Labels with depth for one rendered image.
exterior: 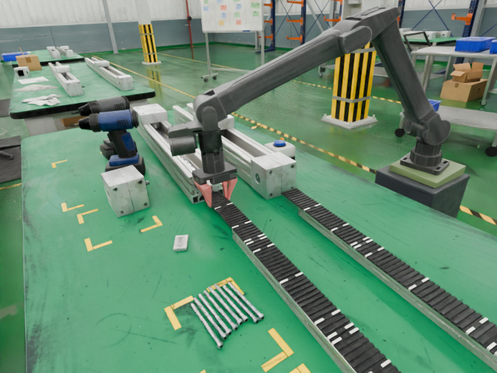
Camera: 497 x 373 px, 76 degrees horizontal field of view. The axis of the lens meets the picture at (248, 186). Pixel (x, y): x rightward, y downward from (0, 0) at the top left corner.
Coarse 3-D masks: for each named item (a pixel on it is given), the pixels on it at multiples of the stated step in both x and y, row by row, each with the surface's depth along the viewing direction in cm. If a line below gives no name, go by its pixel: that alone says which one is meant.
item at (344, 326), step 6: (336, 324) 50; (342, 324) 50; (348, 324) 50; (324, 330) 50; (330, 330) 49; (336, 330) 49; (342, 330) 49; (348, 330) 49; (330, 336) 48; (336, 336) 48
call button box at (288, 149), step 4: (268, 144) 113; (272, 144) 112; (288, 144) 112; (268, 148) 111; (272, 148) 109; (276, 148) 109; (280, 148) 109; (284, 148) 109; (288, 148) 109; (292, 148) 110; (284, 152) 109; (288, 152) 110; (292, 152) 111; (288, 156) 111; (292, 156) 112
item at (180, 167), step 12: (144, 132) 133; (156, 132) 121; (156, 144) 117; (168, 144) 110; (168, 156) 103; (180, 156) 107; (192, 156) 104; (168, 168) 108; (180, 168) 92; (192, 168) 98; (180, 180) 97; (192, 180) 87; (192, 192) 91
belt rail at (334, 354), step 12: (240, 240) 71; (252, 252) 67; (264, 276) 64; (276, 288) 61; (288, 300) 57; (300, 312) 54; (312, 324) 51; (324, 336) 49; (324, 348) 50; (336, 360) 48; (348, 372) 46
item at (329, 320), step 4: (332, 312) 52; (336, 312) 52; (340, 312) 52; (324, 316) 52; (328, 316) 51; (332, 316) 52; (336, 316) 52; (340, 316) 51; (344, 316) 51; (316, 320) 51; (320, 320) 51; (324, 320) 51; (328, 320) 51; (332, 320) 51; (336, 320) 51; (316, 324) 50; (320, 324) 50; (324, 324) 50; (328, 324) 50; (332, 324) 50; (320, 328) 50; (324, 328) 50
